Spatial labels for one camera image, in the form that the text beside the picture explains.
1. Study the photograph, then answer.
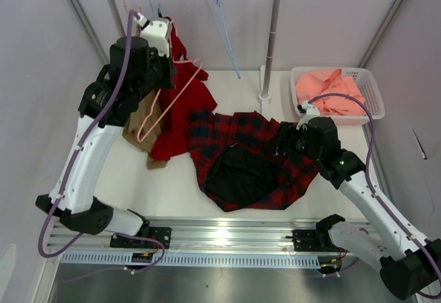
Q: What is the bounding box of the purple cable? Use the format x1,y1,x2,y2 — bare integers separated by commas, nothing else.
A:
37,9,166,275
302,92,441,300

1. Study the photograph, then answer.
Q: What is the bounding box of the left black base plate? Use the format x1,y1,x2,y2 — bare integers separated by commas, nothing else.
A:
110,226,172,249

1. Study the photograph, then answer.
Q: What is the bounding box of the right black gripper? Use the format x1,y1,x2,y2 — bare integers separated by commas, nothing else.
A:
265,121,322,162

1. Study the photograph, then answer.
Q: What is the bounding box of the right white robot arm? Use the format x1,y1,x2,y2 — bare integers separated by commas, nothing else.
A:
273,116,440,300

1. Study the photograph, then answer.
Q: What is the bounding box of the white slotted cable duct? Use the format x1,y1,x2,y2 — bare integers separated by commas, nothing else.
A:
61,251,321,269

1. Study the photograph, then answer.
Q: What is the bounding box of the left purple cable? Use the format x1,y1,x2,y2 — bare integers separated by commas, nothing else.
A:
37,9,166,275

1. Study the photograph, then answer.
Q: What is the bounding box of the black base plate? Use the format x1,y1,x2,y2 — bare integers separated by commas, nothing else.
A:
285,229,344,253
110,226,172,249

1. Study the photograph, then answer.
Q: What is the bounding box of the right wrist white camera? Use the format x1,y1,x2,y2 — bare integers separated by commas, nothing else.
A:
296,101,320,130

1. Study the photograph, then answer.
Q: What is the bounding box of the right blue hanger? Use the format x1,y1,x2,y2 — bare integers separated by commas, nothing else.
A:
204,0,241,79

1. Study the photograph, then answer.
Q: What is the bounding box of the red hanging garment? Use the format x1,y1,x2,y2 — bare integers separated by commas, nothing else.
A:
152,25,217,161

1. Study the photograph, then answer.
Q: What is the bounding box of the red plaid skirt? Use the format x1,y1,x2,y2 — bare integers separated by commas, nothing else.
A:
187,109,318,212

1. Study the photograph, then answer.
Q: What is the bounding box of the aluminium mounting rail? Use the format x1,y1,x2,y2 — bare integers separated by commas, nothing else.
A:
45,217,422,258

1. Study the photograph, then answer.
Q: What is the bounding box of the white plastic basket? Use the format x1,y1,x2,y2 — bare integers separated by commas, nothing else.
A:
290,67,385,125

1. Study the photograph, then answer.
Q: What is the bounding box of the tan hanging garment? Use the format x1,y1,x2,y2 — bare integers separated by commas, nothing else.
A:
122,91,167,169

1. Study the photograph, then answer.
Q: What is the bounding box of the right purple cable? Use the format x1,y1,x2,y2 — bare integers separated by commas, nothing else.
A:
302,92,441,300

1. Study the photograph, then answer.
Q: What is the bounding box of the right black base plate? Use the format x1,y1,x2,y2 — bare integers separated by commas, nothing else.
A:
285,229,344,253

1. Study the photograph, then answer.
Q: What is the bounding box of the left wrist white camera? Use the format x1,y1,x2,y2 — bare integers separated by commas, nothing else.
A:
135,13,172,58

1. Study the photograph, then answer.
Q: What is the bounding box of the pink garment in basket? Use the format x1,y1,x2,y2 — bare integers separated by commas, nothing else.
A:
295,69,365,116

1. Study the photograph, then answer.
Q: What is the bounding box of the wrist white camera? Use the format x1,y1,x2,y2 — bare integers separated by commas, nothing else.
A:
296,101,320,130
135,13,172,58

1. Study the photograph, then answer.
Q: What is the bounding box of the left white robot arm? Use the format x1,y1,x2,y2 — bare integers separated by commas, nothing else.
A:
36,36,173,248

